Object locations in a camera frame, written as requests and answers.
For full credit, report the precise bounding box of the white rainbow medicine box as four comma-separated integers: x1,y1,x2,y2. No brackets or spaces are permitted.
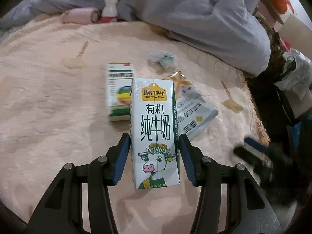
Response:
106,63,135,122

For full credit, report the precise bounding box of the grey plastic bag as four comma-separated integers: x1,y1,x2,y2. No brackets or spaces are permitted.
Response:
274,49,312,91

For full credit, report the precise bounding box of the wooden shelf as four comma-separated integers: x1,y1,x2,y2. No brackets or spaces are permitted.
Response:
253,0,292,56

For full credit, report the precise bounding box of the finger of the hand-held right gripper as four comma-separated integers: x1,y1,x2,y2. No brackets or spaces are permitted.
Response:
233,146,259,167
244,137,269,153

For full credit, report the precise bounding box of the white green milk carton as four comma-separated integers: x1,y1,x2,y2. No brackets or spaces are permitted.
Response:
129,78,181,190

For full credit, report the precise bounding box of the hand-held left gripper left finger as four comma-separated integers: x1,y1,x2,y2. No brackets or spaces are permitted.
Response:
24,133,131,234

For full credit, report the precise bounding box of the clear teal wrapper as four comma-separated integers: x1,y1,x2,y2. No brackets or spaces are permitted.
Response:
147,51,175,69

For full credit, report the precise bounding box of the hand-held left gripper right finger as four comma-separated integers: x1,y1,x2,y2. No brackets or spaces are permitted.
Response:
179,134,283,234

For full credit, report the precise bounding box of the pink plush blanket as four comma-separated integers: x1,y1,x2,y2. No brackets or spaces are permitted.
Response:
0,13,271,225

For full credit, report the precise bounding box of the orange snack wrapper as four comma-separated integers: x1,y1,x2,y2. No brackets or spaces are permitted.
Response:
167,71,193,96

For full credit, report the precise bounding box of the lavender quilt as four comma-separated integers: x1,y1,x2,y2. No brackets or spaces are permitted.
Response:
0,0,272,77

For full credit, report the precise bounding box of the pink cloth roll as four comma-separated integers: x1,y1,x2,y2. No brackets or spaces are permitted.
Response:
60,8,101,25

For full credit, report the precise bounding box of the small white pink drink bottle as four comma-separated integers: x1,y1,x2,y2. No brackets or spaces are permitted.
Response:
101,0,119,24

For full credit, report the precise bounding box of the silver foil packet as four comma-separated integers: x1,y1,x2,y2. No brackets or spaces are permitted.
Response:
175,93,219,141

